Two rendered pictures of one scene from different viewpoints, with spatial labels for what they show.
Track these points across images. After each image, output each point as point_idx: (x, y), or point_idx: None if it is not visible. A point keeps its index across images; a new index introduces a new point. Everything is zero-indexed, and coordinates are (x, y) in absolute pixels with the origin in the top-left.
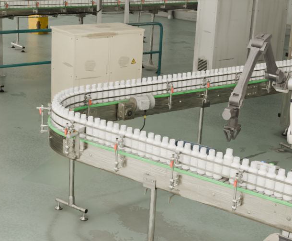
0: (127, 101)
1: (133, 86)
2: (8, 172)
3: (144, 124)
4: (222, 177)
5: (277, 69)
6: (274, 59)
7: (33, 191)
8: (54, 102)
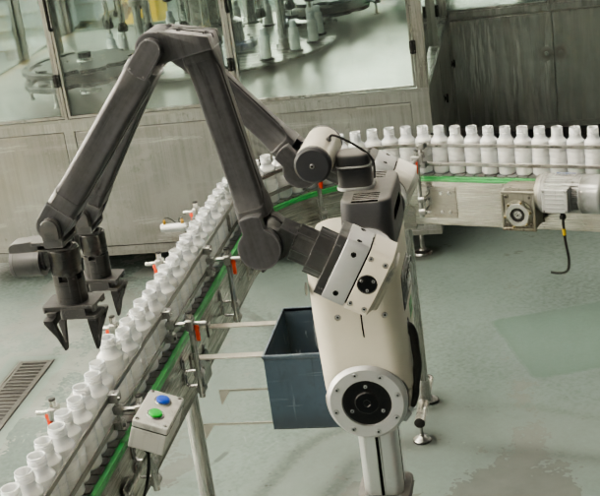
0: (534, 181)
1: (566, 145)
2: (501, 299)
3: (567, 253)
4: (134, 405)
5: (284, 145)
6: (257, 112)
7: (461, 350)
8: None
